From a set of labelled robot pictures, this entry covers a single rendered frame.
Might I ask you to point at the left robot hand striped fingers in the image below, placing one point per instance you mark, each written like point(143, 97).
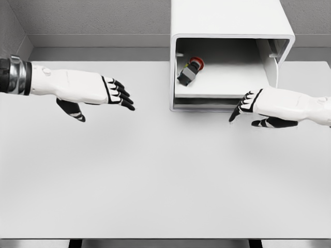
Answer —
point(82, 86)

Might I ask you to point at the right robot hand striped fingers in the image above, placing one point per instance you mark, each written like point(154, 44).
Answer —
point(276, 103)

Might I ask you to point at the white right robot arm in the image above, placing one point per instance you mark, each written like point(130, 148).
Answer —
point(316, 109)

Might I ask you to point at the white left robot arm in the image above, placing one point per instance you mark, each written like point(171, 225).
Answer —
point(38, 78)

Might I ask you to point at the white tabletop storage cabinet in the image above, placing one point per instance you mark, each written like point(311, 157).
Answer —
point(227, 18)

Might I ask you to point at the white cabinet drawer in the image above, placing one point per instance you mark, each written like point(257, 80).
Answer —
point(227, 77)

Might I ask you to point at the red button load switch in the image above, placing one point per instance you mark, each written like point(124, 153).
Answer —
point(188, 73)

